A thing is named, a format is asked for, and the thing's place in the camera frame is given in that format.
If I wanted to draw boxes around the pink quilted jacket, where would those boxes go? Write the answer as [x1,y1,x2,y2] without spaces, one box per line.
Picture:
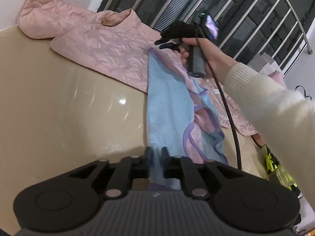
[17,0,256,136]

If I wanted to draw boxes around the neon yellow black gloves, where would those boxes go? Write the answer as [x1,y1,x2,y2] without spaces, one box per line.
[261,144,301,196]

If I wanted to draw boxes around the pink pouch bag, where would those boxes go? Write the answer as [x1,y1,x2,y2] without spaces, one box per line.
[268,71,287,89]

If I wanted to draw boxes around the person's right hand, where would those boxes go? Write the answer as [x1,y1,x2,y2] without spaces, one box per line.
[182,38,237,85]

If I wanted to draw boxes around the pink blue purple garment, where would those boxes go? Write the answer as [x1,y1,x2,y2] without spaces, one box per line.
[146,48,228,190]

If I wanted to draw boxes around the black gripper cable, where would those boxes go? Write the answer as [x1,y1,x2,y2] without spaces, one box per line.
[195,26,243,170]

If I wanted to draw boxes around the cream sweater right forearm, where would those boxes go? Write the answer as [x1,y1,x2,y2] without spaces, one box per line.
[224,63,314,207]

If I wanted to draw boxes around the stack of white boxes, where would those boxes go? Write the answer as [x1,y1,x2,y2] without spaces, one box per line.
[247,52,281,76]

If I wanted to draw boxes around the pink storage box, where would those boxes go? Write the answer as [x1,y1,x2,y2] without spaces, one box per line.
[251,133,266,149]

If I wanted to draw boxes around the black handbag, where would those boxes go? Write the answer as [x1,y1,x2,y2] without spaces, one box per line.
[295,85,312,101]

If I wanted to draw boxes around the steel window guard bars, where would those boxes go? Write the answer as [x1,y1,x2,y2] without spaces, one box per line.
[99,0,314,73]

